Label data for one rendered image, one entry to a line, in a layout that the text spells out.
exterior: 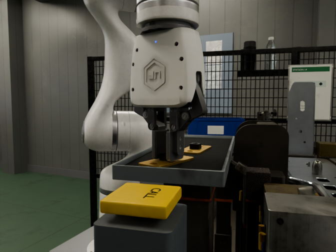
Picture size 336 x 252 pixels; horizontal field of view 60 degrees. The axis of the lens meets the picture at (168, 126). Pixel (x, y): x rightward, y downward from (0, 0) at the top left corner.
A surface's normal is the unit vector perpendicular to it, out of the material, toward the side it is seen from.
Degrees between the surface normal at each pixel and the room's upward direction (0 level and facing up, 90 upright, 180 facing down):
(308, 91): 90
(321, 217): 90
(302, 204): 0
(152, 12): 90
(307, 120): 90
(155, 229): 0
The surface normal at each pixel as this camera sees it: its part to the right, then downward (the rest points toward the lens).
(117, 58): -0.08, 0.18
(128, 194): 0.00, -1.00
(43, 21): -0.41, 0.07
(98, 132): 0.15, 0.20
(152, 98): -0.63, 0.08
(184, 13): 0.48, 0.07
